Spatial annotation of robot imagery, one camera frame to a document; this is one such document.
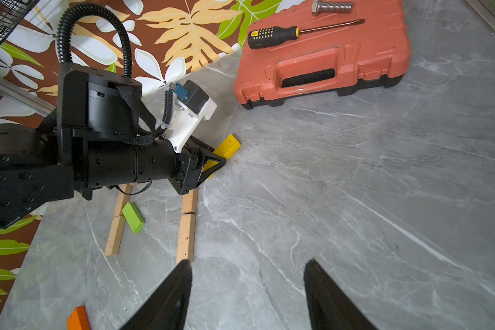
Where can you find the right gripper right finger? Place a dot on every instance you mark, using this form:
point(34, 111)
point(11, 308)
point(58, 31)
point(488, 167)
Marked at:
point(329, 307)

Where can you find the screwdriver in case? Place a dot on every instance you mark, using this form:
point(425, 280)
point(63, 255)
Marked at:
point(273, 36)

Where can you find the green block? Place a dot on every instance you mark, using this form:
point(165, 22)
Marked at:
point(133, 217)

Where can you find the yellow block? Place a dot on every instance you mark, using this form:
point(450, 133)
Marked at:
point(227, 148)

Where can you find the black wire basket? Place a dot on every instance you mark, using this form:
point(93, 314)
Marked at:
point(12, 12)

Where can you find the wooden block number 70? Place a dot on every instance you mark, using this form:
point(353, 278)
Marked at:
point(123, 198)

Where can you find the wooden block number 53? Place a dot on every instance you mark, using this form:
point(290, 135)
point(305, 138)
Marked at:
point(190, 202)

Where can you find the red tool case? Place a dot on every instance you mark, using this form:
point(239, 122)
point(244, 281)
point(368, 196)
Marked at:
point(366, 48)

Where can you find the wooden block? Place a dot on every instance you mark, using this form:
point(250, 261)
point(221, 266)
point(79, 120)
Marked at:
point(186, 238)

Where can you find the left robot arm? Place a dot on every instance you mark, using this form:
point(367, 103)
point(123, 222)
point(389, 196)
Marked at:
point(101, 134)

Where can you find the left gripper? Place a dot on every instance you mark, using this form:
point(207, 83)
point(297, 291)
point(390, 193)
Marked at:
point(117, 163)

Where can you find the steel bolt on case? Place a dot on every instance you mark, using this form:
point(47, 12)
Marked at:
point(340, 7)

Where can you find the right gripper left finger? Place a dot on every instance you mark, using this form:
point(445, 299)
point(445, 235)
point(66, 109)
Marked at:
point(167, 307)

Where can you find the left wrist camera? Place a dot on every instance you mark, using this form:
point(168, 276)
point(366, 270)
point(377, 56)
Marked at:
point(191, 105)

